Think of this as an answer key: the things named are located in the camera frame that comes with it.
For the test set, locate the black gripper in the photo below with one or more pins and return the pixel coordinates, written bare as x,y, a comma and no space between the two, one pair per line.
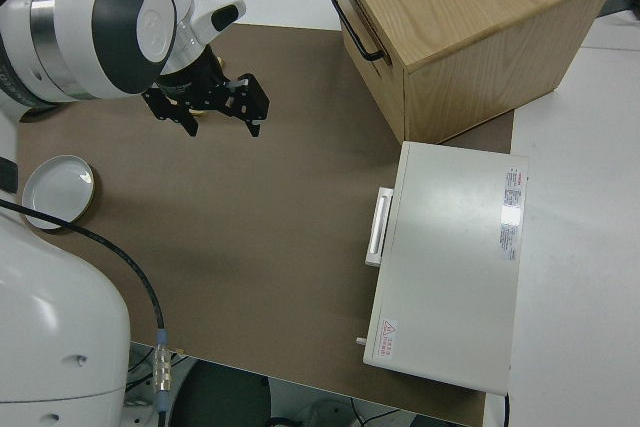
192,77

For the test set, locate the gray plate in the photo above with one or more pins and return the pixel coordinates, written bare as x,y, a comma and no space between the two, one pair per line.
55,189

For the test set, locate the brown table mat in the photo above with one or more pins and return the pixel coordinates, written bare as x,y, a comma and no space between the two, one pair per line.
250,227

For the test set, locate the wooden drawer box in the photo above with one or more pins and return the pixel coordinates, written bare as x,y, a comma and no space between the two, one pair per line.
450,7

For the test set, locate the white toaster oven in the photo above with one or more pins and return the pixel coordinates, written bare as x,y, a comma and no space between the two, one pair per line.
450,267

